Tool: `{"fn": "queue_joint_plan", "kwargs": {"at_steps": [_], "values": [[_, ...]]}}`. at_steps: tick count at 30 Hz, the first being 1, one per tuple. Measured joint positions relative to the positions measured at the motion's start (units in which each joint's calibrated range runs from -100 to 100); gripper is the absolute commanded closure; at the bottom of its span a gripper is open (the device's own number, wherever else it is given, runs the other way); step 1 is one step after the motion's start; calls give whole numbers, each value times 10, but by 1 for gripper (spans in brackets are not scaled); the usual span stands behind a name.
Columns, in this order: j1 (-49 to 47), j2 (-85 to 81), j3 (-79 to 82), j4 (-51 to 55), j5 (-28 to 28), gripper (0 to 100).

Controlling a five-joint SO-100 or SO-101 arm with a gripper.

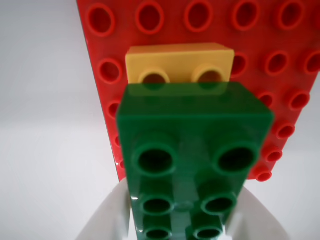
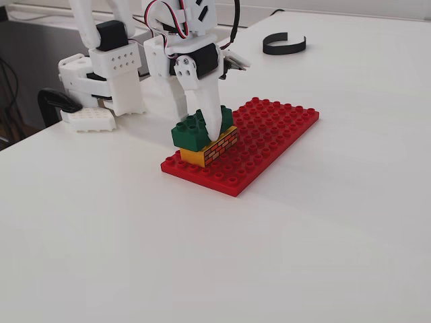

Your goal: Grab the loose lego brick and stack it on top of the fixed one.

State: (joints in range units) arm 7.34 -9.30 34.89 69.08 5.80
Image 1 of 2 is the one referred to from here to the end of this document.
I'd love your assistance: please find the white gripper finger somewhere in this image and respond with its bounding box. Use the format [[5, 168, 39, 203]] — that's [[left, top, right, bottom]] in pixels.
[[74, 181, 133, 240], [224, 186, 292, 240]]

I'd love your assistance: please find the dark green lego brick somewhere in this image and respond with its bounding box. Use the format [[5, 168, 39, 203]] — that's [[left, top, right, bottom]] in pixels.
[[115, 81, 276, 240]]

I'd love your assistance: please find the yellow lego brick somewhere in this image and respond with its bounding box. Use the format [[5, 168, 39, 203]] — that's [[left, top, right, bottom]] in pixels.
[[124, 42, 236, 97]]

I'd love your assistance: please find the red studded lego baseplate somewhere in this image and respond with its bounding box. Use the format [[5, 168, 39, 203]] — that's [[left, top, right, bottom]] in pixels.
[[76, 0, 320, 183]]

